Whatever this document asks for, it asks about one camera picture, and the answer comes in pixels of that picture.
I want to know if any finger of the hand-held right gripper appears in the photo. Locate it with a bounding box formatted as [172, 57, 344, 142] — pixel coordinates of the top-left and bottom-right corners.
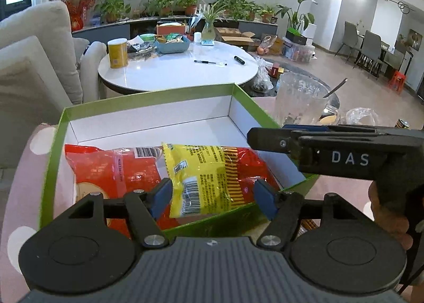
[247, 127, 332, 171]
[281, 125, 378, 136]

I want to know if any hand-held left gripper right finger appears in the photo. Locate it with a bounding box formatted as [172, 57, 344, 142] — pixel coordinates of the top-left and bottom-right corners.
[253, 179, 360, 251]

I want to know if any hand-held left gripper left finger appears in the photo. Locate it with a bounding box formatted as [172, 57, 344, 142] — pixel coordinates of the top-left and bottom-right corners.
[68, 179, 174, 250]

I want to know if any yellow snack packet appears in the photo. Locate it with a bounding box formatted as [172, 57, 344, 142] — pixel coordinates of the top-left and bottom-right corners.
[161, 142, 266, 219]

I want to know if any green cardboard box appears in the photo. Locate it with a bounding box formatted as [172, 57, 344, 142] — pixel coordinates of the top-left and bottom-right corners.
[39, 82, 319, 240]

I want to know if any person's right hand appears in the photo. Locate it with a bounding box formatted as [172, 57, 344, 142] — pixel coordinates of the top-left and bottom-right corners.
[368, 182, 414, 251]

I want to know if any clear glass pitcher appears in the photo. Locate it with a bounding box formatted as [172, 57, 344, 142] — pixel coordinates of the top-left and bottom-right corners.
[274, 72, 340, 128]

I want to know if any metal spoon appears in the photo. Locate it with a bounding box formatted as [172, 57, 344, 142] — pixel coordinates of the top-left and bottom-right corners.
[322, 79, 348, 99]

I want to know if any clear plastic food bag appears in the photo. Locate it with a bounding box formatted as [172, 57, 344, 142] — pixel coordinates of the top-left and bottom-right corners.
[344, 107, 386, 126]

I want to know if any dark round table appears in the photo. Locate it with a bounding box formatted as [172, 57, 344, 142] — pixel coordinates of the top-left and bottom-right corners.
[248, 57, 341, 115]

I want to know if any red plastic stool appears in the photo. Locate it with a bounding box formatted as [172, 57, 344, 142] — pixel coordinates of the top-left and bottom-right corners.
[387, 70, 408, 93]

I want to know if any grey dining chair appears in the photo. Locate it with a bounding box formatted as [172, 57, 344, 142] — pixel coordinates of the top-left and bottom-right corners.
[334, 21, 365, 58]
[356, 29, 383, 79]

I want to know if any open cardboard box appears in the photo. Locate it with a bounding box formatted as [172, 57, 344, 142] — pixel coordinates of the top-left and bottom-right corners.
[215, 26, 255, 47]

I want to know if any dining table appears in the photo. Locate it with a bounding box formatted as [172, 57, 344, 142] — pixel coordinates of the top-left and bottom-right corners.
[358, 33, 414, 79]

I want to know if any potted green plant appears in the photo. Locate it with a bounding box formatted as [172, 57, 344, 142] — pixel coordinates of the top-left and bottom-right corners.
[261, 5, 277, 23]
[96, 0, 131, 23]
[179, 0, 203, 16]

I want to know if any round white table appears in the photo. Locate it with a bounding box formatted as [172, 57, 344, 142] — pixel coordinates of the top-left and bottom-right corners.
[98, 39, 259, 95]

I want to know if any glass vase with plant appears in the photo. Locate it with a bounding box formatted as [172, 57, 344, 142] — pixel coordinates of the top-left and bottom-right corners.
[200, 5, 226, 42]

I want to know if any blue plastic basket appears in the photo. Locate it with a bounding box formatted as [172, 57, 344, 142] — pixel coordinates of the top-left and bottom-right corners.
[155, 36, 192, 54]

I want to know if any pink polka dot tablecloth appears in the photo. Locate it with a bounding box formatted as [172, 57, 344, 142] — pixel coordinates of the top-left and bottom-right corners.
[0, 96, 424, 303]

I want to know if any orange box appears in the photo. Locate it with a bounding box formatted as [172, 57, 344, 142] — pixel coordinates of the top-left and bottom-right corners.
[156, 23, 188, 37]

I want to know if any yellow canister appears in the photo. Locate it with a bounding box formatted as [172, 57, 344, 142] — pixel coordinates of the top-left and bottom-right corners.
[108, 38, 130, 69]

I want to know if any beige sofa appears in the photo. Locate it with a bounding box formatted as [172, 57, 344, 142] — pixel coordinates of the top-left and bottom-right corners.
[0, 0, 108, 166]

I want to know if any grey television cabinet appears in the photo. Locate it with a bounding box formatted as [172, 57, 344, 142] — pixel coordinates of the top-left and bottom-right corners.
[71, 16, 279, 46]

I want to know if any red flower decoration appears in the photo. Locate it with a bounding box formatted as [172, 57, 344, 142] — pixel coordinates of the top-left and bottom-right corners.
[63, 0, 104, 31]

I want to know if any black ring wall lamp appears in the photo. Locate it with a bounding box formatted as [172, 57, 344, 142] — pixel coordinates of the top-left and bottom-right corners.
[380, 0, 415, 15]

